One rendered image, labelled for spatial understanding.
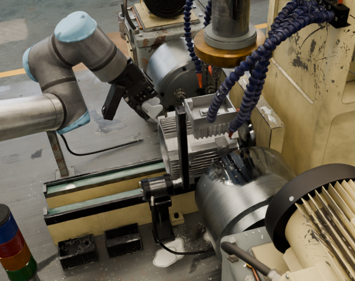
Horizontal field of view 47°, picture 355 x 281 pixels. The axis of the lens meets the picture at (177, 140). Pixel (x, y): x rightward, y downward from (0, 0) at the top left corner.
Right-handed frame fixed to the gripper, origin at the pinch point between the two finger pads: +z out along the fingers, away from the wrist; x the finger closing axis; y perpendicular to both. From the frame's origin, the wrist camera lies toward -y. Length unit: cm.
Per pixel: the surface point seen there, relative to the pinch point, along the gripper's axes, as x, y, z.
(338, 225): -65, 25, -16
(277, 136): -20.9, 26.4, 12.0
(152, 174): -2.9, -11.4, 14.8
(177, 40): 30.5, 17.9, 1.1
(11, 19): 371, -132, 50
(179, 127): -20.8, 8.8, -9.2
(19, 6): 405, -125, 53
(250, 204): -43.1, 13.8, -0.1
